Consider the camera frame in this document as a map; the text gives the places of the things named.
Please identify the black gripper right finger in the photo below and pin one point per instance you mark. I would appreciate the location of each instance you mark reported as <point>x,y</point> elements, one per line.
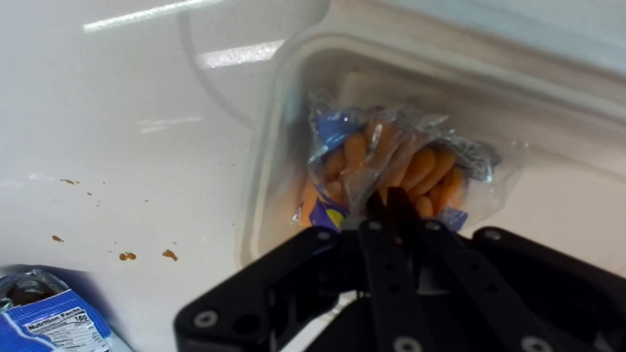
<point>521,293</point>

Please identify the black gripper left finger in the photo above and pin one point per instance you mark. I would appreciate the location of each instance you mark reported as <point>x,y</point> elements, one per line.
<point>306,279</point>

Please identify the beige clamshell takeout container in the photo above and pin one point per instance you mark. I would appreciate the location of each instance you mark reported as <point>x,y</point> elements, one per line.
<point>554,195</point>

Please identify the clear bag of baby carrots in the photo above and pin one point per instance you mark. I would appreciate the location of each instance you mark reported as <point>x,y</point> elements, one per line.
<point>392,156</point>

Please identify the blue snack bag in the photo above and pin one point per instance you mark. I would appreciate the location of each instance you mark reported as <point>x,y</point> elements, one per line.
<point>51,322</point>

